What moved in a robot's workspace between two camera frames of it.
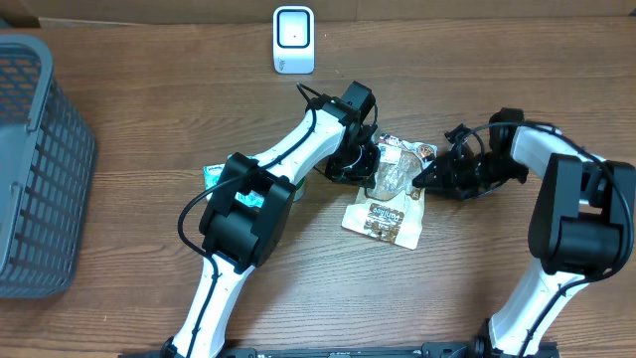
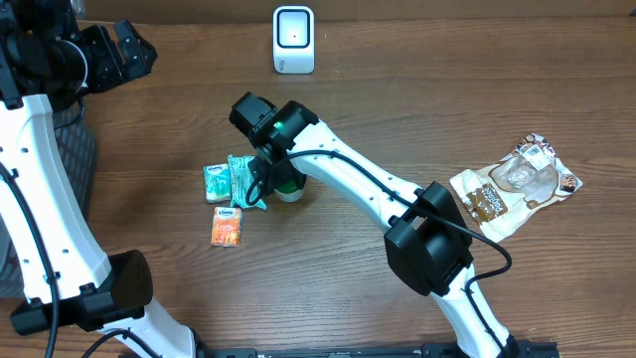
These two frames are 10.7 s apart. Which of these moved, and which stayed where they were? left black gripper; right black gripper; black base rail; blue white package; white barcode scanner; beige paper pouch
Moved: right black gripper; beige paper pouch; left black gripper
Stayed: black base rail; blue white package; white barcode scanner
